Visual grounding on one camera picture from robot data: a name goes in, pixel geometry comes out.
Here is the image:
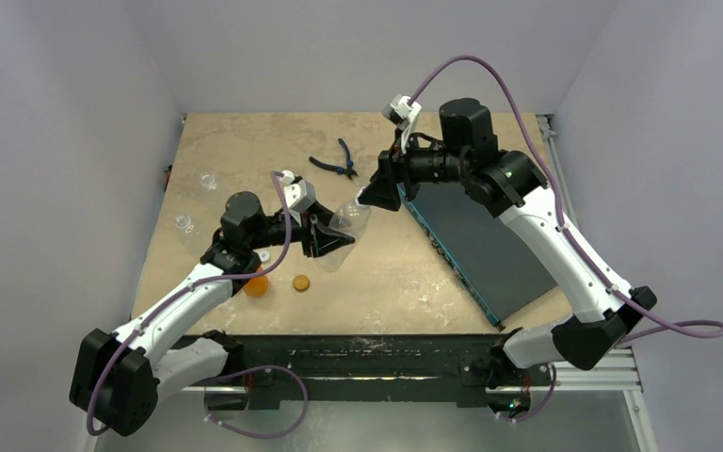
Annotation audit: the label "clear plastic bottle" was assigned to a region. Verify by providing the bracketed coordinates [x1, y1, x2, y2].
[314, 199, 372, 272]

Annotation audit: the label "purple cable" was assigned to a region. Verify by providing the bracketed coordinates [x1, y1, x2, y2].
[408, 55, 723, 346]
[86, 171, 297, 437]

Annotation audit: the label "clear bottle near left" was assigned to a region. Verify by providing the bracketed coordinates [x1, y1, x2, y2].
[174, 215, 195, 234]

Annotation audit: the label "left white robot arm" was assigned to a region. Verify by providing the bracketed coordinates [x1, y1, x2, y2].
[70, 191, 360, 436]

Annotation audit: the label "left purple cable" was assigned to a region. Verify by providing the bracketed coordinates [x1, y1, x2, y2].
[86, 171, 297, 437]

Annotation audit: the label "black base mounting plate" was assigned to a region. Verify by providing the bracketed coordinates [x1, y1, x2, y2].
[197, 332, 551, 416]

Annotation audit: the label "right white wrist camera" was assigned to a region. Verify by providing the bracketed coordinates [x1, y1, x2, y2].
[382, 95, 422, 153]

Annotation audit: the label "dark network switch box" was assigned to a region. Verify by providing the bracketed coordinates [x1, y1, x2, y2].
[403, 184, 557, 331]

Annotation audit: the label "blue handled pliers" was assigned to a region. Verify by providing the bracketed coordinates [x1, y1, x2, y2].
[308, 137, 359, 181]

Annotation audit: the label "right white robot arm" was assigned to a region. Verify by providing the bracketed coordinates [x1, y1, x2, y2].
[357, 95, 657, 383]

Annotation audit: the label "clear bottle far left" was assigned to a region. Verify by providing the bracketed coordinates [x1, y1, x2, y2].
[200, 173, 218, 191]

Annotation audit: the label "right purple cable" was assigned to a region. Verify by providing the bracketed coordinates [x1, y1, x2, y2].
[408, 55, 723, 346]

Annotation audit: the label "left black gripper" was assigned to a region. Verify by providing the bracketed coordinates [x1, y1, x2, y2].
[248, 200, 353, 257]

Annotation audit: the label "orange bottle cap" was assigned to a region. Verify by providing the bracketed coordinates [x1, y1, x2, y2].
[292, 274, 311, 292]

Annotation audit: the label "orange juice bottle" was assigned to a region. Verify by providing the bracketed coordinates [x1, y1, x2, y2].
[243, 275, 270, 298]

